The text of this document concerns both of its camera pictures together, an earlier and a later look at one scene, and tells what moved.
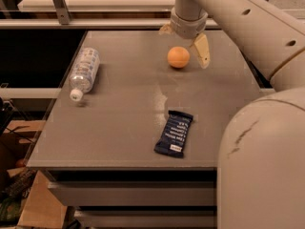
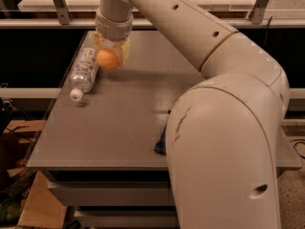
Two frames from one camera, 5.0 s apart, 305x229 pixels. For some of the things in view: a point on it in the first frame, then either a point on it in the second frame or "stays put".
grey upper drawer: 134,194 stays put
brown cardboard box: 44,209 stays put
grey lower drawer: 147,218 stays put
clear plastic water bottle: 84,72 stays put
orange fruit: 178,57 → 108,58
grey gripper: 188,27 → 113,29
